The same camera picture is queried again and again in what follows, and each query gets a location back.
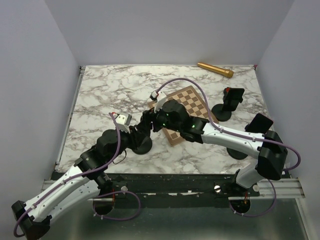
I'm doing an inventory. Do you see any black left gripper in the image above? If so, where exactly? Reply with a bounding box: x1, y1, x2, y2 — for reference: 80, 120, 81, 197
107, 124, 146, 163

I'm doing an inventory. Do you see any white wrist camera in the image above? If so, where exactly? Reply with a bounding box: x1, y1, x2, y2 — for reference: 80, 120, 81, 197
149, 90, 167, 113
115, 112, 132, 133

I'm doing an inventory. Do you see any black phone on right stand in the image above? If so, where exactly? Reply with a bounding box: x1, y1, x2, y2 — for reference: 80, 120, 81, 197
245, 113, 274, 134

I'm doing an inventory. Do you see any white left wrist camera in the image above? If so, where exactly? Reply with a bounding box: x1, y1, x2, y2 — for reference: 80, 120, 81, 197
115, 112, 132, 133

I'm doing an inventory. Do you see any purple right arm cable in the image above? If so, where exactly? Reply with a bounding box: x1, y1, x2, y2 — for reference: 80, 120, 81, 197
154, 77, 301, 218

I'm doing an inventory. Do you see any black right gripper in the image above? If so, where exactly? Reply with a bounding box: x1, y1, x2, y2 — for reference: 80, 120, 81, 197
136, 101, 182, 137

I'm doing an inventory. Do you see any wooden chessboard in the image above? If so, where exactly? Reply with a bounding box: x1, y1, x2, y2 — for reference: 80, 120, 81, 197
157, 85, 219, 147

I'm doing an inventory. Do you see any red black knob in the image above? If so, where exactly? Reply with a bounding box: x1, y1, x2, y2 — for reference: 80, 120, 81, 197
223, 87, 231, 96

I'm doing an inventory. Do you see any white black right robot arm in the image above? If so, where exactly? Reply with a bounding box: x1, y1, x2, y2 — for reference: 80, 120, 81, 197
138, 100, 288, 196

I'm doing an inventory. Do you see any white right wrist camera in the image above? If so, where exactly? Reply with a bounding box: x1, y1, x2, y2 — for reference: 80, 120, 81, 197
149, 90, 167, 113

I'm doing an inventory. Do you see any gold microphone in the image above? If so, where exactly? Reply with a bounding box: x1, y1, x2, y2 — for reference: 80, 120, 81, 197
197, 62, 234, 78

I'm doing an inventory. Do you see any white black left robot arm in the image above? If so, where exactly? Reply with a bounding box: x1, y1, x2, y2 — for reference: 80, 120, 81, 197
11, 126, 151, 240

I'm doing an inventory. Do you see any black mounting base plate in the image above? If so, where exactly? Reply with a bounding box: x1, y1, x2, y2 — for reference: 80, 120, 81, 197
49, 171, 261, 208

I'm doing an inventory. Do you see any aluminium rail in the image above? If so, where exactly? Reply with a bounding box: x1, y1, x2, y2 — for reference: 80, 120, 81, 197
40, 173, 305, 213

